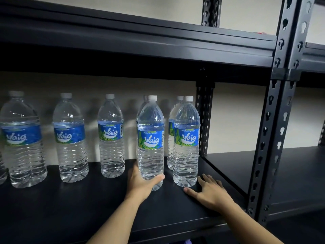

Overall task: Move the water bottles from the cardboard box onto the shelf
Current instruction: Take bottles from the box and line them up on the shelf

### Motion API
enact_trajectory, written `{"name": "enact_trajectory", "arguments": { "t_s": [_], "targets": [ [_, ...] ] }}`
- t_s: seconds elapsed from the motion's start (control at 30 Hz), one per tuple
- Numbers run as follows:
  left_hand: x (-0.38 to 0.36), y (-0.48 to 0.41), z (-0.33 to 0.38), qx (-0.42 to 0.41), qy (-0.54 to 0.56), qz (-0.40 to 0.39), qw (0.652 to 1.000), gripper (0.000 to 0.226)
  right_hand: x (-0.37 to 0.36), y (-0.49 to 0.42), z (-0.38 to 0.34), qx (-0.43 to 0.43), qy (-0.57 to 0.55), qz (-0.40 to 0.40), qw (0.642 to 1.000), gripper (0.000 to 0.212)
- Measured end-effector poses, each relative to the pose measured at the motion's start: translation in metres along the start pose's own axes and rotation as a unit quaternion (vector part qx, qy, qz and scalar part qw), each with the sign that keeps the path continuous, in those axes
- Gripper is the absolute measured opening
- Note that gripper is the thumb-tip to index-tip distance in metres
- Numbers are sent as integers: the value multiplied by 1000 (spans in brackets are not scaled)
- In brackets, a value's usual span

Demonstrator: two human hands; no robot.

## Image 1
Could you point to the person's right hand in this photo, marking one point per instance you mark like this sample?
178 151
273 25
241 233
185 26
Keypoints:
213 196

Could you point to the person's left hand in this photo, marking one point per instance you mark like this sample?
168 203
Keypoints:
137 186

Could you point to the person's left thumb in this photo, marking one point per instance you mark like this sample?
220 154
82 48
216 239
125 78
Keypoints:
158 179

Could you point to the person's right middle finger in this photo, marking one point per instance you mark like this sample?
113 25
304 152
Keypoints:
208 179

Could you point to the person's right thumb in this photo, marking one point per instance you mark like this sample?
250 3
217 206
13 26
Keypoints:
191 191

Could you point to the clear plastic water bottle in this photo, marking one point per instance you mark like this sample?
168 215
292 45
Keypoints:
150 154

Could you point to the person's left forearm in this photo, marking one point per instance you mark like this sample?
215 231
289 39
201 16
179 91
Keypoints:
116 223

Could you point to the person's right forearm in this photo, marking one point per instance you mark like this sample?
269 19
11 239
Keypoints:
248 226

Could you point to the black metal shelving unit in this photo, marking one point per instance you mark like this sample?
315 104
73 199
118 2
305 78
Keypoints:
76 208
299 175

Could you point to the row of water bottles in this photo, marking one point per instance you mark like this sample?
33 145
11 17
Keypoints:
23 152

